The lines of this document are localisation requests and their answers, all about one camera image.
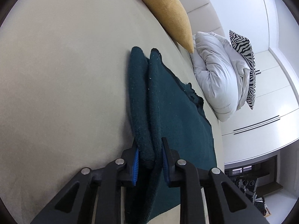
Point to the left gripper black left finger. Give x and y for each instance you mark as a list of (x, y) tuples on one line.
[(129, 165)]

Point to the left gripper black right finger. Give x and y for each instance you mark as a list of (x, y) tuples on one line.
[(173, 173)]

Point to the dark teal knit sweater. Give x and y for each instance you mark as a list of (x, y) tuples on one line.
[(161, 106)]

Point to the cluttered dark shelf niche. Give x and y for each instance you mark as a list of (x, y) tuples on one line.
[(256, 181)]

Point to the white folded duvet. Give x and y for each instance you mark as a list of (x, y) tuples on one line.
[(218, 71)]

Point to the beige bed sheet mattress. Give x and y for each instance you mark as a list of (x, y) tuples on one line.
[(63, 91)]

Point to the zebra print pillow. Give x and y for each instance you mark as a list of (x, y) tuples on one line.
[(242, 46)]

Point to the cream padded headboard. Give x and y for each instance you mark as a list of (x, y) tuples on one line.
[(202, 17)]

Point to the mustard yellow pillow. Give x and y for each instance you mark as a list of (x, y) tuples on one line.
[(174, 19)]

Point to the white wardrobe with black handles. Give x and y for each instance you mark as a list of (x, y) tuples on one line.
[(270, 125)]

